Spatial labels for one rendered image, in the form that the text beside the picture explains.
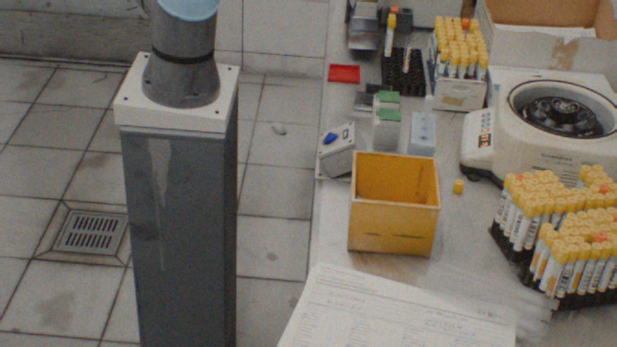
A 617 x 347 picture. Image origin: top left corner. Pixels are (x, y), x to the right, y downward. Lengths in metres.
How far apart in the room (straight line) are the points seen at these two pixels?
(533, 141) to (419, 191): 0.21
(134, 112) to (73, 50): 2.10
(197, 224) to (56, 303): 0.90
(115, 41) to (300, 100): 0.84
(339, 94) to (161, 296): 0.59
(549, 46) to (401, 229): 0.62
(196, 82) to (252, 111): 1.75
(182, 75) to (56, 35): 2.14
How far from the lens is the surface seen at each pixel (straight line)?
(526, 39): 1.65
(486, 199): 1.38
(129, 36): 3.47
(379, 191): 1.31
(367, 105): 1.56
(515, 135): 1.36
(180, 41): 1.43
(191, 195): 1.56
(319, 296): 1.13
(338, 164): 1.35
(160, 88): 1.48
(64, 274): 2.50
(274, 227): 2.62
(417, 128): 1.35
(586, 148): 1.37
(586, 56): 1.70
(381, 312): 1.12
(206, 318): 1.78
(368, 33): 1.75
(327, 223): 1.27
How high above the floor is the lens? 1.68
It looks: 36 degrees down
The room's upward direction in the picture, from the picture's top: 4 degrees clockwise
